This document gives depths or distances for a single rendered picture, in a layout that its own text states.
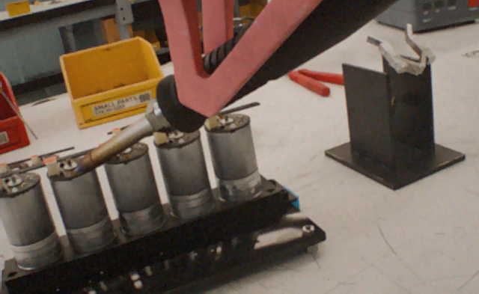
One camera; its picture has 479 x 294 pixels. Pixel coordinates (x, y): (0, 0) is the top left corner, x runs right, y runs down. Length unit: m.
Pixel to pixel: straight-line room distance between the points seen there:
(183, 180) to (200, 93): 0.09
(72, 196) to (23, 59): 4.43
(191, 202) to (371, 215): 0.10
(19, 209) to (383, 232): 0.18
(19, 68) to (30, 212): 4.43
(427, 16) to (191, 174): 0.50
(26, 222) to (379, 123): 0.21
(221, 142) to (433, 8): 0.49
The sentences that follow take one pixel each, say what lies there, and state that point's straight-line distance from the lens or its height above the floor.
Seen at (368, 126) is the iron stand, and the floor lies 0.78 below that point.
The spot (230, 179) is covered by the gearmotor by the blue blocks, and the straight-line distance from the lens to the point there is 0.29.
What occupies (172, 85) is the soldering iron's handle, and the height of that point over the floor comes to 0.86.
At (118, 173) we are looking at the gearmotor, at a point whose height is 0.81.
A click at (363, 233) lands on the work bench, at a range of 0.29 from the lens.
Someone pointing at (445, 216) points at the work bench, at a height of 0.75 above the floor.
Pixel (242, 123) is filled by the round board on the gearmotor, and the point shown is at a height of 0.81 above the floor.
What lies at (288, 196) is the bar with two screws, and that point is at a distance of 0.31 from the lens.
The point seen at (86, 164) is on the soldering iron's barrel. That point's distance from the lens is 0.25.
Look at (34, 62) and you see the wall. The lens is 4.70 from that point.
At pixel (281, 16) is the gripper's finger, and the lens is 0.16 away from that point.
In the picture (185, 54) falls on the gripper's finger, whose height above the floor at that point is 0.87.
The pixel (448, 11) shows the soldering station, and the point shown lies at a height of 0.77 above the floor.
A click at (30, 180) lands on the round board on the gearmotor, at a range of 0.28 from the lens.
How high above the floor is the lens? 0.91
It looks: 20 degrees down
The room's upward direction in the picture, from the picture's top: 10 degrees counter-clockwise
